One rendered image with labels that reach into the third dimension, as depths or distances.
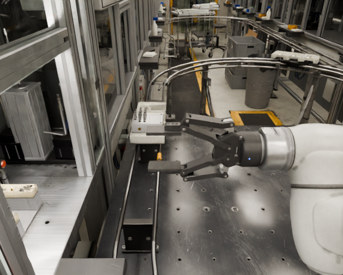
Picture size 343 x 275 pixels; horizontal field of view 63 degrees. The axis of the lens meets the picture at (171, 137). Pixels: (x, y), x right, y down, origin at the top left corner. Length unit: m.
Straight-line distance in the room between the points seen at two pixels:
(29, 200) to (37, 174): 0.17
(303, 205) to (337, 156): 0.11
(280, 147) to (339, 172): 0.12
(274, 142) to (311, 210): 0.14
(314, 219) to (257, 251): 0.43
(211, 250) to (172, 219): 0.18
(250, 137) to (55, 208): 0.53
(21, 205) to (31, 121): 0.25
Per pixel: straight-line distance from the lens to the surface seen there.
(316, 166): 0.60
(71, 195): 0.83
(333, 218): 0.59
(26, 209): 0.82
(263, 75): 3.55
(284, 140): 0.58
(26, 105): 0.90
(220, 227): 1.03
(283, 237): 1.06
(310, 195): 0.60
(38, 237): 0.75
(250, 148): 0.56
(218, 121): 0.55
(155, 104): 1.42
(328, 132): 0.62
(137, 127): 1.13
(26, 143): 0.97
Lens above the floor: 1.43
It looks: 29 degrees down
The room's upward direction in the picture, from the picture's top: straight up
